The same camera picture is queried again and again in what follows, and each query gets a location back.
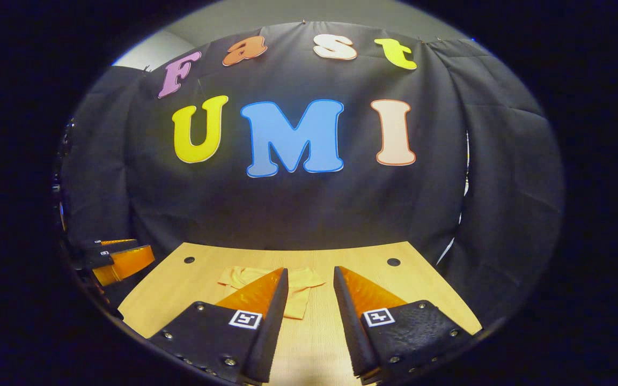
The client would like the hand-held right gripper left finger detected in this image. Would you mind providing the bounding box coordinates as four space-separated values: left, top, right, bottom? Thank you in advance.
148 268 290 384

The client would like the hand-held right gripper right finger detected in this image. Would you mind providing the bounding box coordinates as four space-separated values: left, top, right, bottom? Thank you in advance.
333 265 474 384

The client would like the orange T-shirt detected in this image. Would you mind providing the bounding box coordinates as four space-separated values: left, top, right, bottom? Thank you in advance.
218 266 327 321

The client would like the black backdrop cloth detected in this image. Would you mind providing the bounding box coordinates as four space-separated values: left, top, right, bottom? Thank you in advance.
54 21 565 328

